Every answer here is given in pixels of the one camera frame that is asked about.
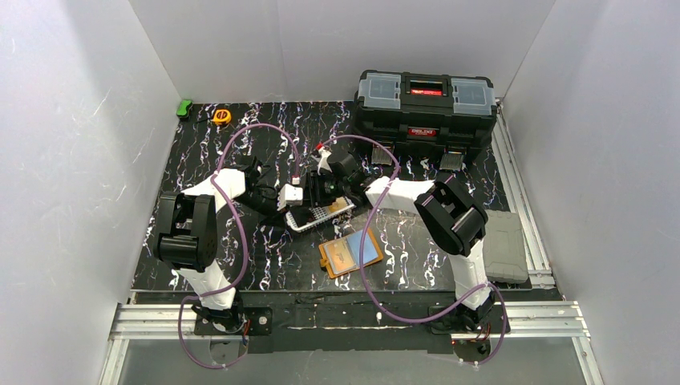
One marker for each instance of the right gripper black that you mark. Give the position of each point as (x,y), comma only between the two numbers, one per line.
(323,192)

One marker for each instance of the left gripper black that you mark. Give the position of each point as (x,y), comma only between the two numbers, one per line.
(274,206)

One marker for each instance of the white plastic basket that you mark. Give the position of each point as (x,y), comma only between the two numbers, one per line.
(321,215)

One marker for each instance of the orange credit card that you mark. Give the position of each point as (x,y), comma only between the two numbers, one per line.
(339,255)
(338,205)

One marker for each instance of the orange leather card holder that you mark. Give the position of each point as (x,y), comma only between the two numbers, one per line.
(372,252)

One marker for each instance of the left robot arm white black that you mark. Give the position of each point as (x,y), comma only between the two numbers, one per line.
(186,235)

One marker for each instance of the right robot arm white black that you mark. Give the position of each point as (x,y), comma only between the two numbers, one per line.
(455,222)

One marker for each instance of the black VIP card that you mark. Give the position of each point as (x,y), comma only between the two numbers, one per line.
(301,216)

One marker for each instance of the yellow tape measure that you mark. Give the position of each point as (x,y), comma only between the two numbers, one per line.
(222,116)

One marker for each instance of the green small object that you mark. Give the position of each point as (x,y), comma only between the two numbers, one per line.
(183,110)

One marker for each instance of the black red toolbox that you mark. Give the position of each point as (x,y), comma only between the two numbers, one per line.
(446,119)

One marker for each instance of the grey plastic case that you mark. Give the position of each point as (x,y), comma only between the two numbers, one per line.
(504,251)

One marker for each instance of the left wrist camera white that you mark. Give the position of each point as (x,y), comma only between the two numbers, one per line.
(290,194)

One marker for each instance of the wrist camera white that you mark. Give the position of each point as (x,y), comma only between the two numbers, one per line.
(321,155)
(290,194)

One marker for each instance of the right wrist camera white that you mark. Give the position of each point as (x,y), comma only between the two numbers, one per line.
(321,155)

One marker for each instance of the aluminium right rail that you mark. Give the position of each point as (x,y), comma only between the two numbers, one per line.
(516,194)

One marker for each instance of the aluminium rail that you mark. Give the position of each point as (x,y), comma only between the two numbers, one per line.
(516,194)
(534,319)

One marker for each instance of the aluminium front rail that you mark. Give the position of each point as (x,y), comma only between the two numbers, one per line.
(534,319)

